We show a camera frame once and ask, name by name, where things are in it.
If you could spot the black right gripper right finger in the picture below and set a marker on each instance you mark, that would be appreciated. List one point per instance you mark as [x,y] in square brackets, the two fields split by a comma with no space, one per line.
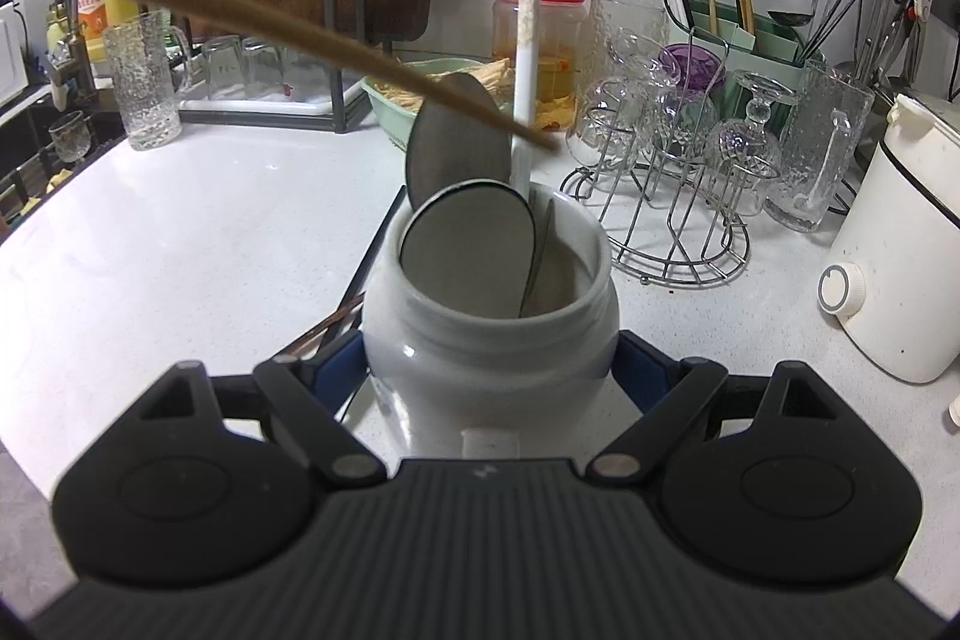
[671,395]

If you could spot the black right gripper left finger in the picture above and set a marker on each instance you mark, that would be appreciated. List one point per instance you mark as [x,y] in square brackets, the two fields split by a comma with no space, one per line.
[303,396]

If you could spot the white Starbucks ceramic jar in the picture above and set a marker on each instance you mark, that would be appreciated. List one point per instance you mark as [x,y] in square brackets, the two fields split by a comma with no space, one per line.
[455,385]

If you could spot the white ceramic spoon black rim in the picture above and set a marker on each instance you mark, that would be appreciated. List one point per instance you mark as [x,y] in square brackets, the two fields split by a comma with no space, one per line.
[470,248]

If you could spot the brown wooden chopstick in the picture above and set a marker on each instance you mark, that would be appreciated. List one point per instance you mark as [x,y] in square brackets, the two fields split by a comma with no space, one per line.
[338,50]

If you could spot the white speckled chopstick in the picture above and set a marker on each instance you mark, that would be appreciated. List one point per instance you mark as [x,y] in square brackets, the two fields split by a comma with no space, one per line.
[525,62]

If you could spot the steel two-prong fork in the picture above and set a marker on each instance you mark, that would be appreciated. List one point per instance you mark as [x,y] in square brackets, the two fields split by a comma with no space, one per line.
[543,225]

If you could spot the black thin chopstick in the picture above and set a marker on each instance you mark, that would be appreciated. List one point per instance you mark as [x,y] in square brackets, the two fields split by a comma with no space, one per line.
[311,339]

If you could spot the small stemmed glass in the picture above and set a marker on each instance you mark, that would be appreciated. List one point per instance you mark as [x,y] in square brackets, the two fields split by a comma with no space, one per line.
[743,156]

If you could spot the white electric cooker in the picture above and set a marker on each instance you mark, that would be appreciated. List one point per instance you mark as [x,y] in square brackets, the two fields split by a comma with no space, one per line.
[891,276]

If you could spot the white drip tray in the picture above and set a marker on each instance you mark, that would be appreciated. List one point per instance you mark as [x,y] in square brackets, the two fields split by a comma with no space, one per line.
[273,103]

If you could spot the green plastic basket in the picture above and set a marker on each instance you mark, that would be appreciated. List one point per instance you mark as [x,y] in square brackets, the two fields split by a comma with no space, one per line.
[395,108]

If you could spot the upside-down drinking glass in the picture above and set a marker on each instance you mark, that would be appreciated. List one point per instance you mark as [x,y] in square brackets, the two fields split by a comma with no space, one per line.
[224,74]
[262,70]
[304,77]

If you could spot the textured glass mug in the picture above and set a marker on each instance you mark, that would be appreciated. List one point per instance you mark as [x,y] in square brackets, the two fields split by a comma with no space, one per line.
[817,146]

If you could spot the tall textured glass cup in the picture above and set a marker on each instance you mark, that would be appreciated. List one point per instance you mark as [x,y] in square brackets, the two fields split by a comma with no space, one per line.
[624,39]

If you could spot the green utensil holder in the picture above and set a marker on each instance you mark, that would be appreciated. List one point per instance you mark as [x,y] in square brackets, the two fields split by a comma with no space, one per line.
[769,50]

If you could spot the bundle of dried noodles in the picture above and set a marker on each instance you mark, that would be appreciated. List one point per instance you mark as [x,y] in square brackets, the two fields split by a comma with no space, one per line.
[450,85]

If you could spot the red lid plastic jar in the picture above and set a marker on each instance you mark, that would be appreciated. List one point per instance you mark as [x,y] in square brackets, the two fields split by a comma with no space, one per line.
[560,23]

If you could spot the chrome wire cup rack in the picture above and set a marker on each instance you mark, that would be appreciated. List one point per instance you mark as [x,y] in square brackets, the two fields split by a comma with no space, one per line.
[639,153]

